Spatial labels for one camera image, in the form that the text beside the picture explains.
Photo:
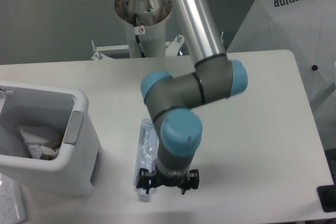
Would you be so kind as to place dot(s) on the white tissue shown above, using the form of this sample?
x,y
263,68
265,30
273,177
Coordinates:
x,y
36,136

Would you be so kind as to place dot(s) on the white trash can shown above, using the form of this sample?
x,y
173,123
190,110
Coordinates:
x,y
74,170

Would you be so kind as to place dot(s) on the black device at edge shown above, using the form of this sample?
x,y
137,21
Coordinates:
x,y
327,197

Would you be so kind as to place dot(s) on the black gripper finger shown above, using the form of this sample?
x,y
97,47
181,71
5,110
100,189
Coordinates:
x,y
190,181
147,180

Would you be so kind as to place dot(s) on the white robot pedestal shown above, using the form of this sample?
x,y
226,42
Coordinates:
x,y
145,25

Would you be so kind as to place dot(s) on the crushed clear plastic bottle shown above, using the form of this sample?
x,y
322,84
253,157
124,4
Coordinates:
x,y
147,148

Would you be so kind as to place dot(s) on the colourful snack package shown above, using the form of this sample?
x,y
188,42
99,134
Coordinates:
x,y
48,153

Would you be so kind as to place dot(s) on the white superior umbrella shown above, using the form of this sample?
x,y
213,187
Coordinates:
x,y
304,27

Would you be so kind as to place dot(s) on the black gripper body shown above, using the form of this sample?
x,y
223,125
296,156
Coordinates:
x,y
179,181

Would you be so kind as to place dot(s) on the white metal bracket frame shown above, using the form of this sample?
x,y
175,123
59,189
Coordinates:
x,y
173,48

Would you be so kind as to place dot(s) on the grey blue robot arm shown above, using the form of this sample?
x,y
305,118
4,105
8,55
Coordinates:
x,y
171,100

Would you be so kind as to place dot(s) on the white paper sheet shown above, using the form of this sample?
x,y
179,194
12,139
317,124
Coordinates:
x,y
12,202

